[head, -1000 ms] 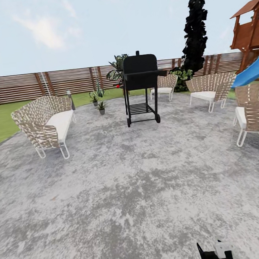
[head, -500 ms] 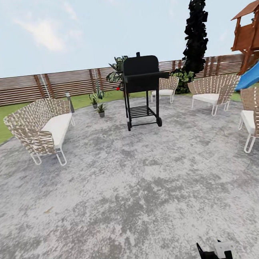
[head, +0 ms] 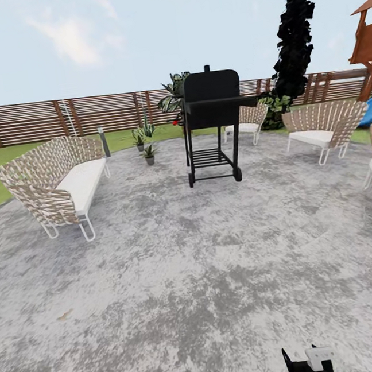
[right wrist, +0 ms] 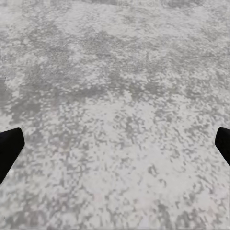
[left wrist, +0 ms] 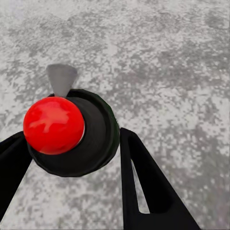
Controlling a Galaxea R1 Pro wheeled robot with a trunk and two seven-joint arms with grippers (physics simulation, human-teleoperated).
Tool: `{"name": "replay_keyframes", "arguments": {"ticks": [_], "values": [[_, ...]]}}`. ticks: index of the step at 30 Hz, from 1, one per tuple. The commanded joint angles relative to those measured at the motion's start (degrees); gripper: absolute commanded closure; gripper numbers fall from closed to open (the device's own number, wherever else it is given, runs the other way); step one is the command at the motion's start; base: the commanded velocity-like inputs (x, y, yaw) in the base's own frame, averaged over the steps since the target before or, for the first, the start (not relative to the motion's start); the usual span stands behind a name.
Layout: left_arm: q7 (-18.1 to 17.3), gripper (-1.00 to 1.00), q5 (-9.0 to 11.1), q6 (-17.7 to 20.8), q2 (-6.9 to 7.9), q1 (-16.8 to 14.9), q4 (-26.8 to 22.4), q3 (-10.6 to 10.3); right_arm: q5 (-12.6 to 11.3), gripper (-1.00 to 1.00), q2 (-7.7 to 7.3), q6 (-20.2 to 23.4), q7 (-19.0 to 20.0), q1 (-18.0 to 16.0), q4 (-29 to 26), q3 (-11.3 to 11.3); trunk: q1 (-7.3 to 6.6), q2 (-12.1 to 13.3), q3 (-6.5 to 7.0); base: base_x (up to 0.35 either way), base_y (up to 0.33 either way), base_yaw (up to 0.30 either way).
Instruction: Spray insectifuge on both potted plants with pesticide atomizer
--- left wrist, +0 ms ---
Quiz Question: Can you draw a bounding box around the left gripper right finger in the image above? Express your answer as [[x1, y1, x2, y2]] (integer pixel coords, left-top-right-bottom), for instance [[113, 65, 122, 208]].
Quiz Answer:
[[120, 127, 201, 230]]

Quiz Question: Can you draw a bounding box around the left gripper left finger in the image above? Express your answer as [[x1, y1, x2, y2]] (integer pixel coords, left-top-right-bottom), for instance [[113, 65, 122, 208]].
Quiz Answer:
[[0, 131, 33, 222]]

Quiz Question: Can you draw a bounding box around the insectifuge atomizer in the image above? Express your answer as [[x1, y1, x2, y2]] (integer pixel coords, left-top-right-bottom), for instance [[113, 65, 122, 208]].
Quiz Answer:
[[23, 63, 120, 177]]

